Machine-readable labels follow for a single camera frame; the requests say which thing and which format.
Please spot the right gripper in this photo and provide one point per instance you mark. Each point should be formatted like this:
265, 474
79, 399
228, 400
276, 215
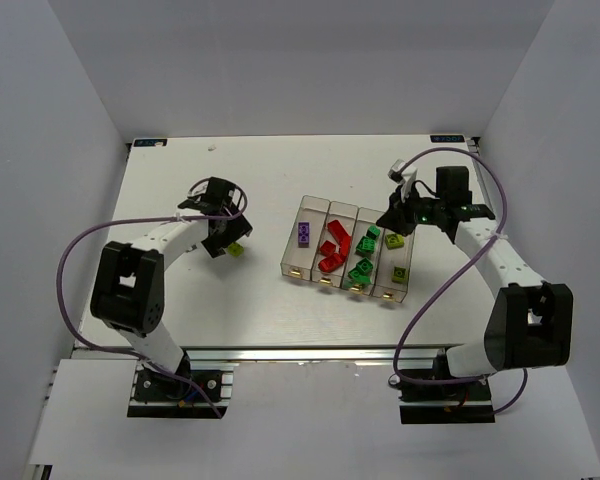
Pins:
397, 215

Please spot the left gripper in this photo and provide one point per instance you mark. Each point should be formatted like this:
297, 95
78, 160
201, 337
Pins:
225, 238

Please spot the yellow-green lego brick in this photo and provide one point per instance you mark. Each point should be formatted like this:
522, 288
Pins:
399, 275
394, 241
235, 249

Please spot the green number one lego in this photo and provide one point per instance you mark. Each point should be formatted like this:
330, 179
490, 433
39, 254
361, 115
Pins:
373, 232

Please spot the large red lego brick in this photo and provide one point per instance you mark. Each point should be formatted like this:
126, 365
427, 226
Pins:
343, 238

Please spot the small red lego brick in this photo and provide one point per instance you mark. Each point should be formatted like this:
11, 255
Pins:
327, 248

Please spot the red rounded lego brick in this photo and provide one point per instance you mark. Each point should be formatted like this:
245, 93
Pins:
331, 263

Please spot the purple lego brick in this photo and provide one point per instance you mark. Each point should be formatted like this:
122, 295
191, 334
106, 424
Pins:
303, 234

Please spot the small green lego brick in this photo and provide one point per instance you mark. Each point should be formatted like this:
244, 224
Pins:
365, 266

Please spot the tiny green lego brick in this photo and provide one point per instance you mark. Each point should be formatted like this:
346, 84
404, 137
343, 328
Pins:
353, 286

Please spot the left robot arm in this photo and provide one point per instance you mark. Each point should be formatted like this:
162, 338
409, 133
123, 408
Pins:
129, 291

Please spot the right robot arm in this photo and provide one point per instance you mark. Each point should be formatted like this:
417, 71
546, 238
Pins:
530, 324

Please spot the right blue label sticker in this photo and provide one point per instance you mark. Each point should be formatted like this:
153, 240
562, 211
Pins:
447, 138

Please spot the blue label sticker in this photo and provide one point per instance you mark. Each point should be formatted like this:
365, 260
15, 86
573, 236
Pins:
447, 138
149, 142

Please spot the left blue label sticker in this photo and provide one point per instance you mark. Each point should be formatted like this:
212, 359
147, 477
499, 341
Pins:
149, 142

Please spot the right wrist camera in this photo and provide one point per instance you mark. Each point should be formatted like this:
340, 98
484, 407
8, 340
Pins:
403, 177

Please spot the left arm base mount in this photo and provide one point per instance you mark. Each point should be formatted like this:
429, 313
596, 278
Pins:
154, 396

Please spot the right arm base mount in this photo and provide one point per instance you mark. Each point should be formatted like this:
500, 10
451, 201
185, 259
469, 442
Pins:
443, 405

